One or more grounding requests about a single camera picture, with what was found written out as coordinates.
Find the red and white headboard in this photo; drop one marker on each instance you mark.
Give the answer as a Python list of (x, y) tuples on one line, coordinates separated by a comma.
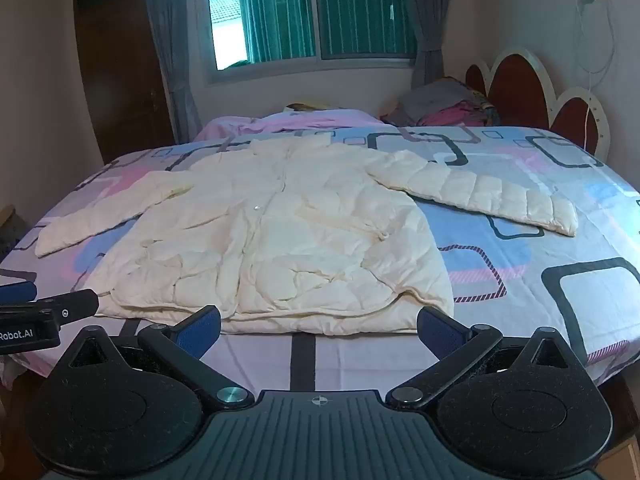
[(515, 85)]

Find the grey pillow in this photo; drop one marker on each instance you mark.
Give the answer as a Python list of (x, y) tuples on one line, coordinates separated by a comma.
[(432, 95)]

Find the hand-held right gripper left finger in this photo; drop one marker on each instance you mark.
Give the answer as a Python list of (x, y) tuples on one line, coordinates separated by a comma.
[(199, 331)]

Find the window with green blinds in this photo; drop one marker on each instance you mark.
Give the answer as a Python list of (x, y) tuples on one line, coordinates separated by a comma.
[(320, 10)]

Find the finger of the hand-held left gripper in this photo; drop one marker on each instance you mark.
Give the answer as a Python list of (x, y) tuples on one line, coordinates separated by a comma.
[(70, 305), (17, 292)]

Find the cream white puffer jacket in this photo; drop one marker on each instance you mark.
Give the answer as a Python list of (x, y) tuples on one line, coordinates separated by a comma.
[(280, 240)]

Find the brown wooden door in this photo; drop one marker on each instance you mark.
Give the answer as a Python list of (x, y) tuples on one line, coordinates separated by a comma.
[(120, 70)]

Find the bed with patterned sheet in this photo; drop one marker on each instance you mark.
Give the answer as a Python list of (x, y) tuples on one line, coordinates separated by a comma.
[(505, 260)]

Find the grey curtain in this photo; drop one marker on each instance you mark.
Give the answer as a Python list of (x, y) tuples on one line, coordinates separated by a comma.
[(430, 20), (170, 40)]

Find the yellow cloth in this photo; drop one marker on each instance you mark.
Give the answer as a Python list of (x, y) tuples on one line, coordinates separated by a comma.
[(305, 106)]

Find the pile of pink clothes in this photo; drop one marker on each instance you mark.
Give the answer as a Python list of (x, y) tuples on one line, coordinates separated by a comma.
[(465, 112)]

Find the pink blanket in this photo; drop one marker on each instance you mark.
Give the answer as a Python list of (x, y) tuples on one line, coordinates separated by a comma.
[(300, 122)]

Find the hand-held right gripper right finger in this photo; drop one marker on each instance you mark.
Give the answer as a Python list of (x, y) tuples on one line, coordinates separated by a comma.
[(441, 334)]

